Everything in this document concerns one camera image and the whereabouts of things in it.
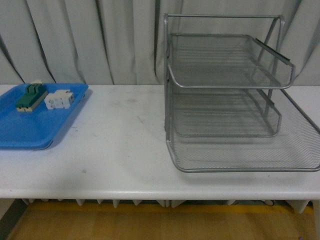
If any silver mesh tray rack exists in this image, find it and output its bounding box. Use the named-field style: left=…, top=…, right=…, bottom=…
left=163, top=14, right=320, bottom=173

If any white terminal block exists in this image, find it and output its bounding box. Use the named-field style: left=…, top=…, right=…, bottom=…
left=44, top=89, right=75, bottom=110

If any grey curtain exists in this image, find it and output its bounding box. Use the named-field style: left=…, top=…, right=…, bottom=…
left=0, top=0, right=320, bottom=86

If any green knife switch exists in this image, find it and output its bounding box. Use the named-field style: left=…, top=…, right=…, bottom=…
left=15, top=80, right=48, bottom=112

